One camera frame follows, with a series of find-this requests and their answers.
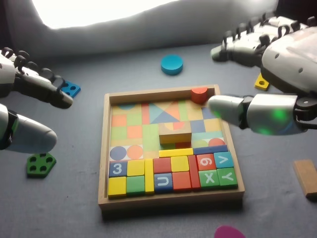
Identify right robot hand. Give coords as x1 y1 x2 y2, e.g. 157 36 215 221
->
207 13 317 136

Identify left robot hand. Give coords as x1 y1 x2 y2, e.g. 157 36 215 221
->
0 47 74 154

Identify wooden block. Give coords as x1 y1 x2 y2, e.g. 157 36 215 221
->
158 121 193 146

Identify green pentagon peg block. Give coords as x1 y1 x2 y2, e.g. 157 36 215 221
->
26 152 57 179

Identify yellow block with hole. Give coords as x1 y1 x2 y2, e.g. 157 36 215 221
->
254 73 270 91

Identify blue square peg block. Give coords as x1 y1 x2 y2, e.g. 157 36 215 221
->
59 79 82 100

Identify red cup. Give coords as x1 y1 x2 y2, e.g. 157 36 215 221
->
190 87 209 104

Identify grey table cloth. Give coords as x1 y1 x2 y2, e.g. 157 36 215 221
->
0 0 317 238

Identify blue round disc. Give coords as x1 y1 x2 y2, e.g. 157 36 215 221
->
160 55 184 76

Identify flat wooden plank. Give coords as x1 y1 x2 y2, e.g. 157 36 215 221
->
293 159 317 199

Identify wooden tray with printed floor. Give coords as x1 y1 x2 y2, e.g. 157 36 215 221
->
98 84 246 214

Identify magenta round disc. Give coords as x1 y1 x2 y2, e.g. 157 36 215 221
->
213 225 247 238

